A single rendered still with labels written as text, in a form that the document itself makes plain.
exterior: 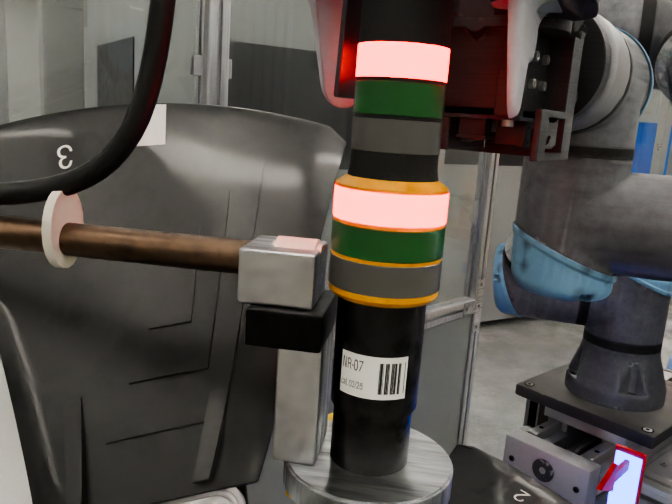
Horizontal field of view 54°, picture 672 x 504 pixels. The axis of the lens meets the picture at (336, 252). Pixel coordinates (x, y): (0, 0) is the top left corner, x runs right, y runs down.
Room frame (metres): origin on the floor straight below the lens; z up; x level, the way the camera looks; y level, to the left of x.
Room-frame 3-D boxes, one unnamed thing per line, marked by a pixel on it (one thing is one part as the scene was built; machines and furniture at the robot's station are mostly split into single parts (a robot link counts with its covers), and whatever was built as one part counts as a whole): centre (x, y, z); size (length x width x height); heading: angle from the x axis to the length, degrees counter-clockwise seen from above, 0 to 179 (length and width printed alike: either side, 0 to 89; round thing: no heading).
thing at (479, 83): (0.36, -0.08, 1.48); 0.12 x 0.08 x 0.09; 147
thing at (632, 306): (1.01, -0.46, 1.20); 0.13 x 0.12 x 0.14; 73
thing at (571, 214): (0.48, -0.19, 1.38); 0.11 x 0.08 x 0.11; 73
